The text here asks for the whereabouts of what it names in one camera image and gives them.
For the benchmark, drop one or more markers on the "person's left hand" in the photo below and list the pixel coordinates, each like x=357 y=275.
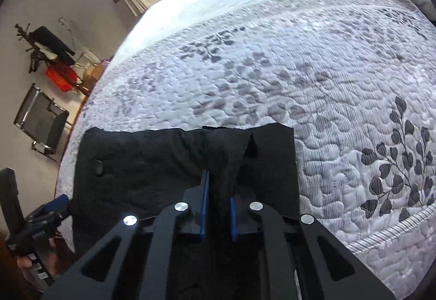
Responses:
x=25 y=264

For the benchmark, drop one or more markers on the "wooden coat rack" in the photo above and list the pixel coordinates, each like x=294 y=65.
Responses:
x=40 y=54

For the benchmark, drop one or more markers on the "black mesh metal chair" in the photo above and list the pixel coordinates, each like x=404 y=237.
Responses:
x=43 y=120

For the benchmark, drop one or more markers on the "white quilted mattress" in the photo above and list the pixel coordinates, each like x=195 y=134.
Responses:
x=355 y=79

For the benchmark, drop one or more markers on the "black pants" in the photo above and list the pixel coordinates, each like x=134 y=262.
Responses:
x=141 y=173

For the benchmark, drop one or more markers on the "black hanging jacket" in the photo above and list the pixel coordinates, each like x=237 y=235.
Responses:
x=45 y=37

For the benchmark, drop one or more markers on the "cardboard box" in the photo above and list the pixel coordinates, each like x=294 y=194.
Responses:
x=94 y=72

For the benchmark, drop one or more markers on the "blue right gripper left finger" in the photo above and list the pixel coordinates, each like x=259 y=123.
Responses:
x=204 y=204

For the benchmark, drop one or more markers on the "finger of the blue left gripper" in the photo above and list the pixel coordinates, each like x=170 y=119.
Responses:
x=58 y=205

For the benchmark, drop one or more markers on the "red bag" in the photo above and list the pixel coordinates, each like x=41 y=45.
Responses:
x=64 y=78

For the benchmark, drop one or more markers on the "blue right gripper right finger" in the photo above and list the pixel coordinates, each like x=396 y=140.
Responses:
x=233 y=214

